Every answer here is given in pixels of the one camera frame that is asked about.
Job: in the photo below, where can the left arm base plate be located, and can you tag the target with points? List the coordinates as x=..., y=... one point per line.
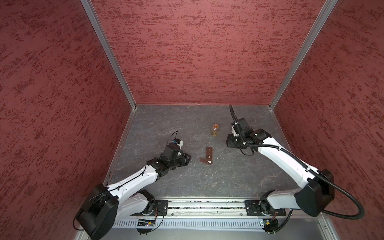
x=157, y=205

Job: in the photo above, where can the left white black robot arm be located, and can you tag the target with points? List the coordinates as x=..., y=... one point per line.
x=106, y=205

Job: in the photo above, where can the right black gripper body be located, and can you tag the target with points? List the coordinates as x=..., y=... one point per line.
x=235, y=141

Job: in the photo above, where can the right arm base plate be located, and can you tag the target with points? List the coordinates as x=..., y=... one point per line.
x=252, y=207

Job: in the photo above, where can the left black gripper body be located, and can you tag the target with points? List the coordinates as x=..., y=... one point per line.
x=180, y=161

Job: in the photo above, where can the aluminium corner post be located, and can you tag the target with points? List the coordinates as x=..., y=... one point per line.
x=317, y=26
x=97, y=26

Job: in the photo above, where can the brown pill organizer strip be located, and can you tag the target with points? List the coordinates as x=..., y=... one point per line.
x=208, y=159

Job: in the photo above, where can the amber glass pill jar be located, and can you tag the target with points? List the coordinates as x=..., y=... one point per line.
x=215, y=130

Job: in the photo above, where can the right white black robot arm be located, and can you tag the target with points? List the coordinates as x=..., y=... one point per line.
x=312, y=194

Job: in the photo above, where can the left aluminium corner post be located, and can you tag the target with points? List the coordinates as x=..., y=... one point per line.
x=97, y=26

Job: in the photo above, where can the white slotted cable duct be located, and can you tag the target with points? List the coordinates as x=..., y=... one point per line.
x=250, y=225

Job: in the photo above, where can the right aluminium corner post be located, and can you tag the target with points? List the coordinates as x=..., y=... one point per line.
x=317, y=26

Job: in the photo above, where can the aluminium front rail frame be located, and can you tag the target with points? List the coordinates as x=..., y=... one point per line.
x=215, y=208

